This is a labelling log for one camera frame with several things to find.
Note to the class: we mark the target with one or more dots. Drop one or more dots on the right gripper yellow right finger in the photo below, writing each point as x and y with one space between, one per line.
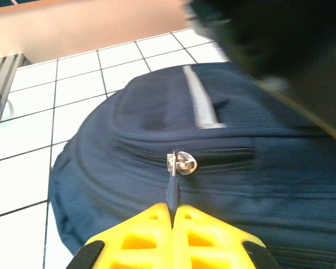
207 232

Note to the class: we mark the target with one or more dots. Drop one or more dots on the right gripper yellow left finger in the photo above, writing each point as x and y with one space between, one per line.
145 229

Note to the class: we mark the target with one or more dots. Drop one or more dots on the navy blue backpack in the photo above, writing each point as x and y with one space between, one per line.
240 173

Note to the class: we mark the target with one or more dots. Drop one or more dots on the long aluminium mounting rail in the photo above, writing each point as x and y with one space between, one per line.
2 84

